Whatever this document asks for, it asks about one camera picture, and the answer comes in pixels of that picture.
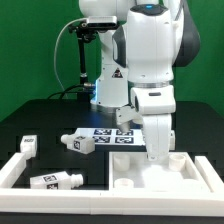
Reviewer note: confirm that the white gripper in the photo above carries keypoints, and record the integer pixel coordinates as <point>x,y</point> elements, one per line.
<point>157,135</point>

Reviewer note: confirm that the white square tabletop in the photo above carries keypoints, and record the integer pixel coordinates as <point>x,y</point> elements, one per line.
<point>174,173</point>

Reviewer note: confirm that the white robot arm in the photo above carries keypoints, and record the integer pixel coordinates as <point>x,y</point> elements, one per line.
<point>141,42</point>

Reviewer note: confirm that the white sheet with markers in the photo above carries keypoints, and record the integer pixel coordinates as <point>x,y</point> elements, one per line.
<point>106,136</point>

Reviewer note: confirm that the white U-shaped fence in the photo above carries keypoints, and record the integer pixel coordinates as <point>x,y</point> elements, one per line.
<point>120,202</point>

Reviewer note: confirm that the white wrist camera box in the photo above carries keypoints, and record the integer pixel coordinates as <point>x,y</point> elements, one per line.
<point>125,115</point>

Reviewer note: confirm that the camera on black stand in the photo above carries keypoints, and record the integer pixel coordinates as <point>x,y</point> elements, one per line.
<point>86,31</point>

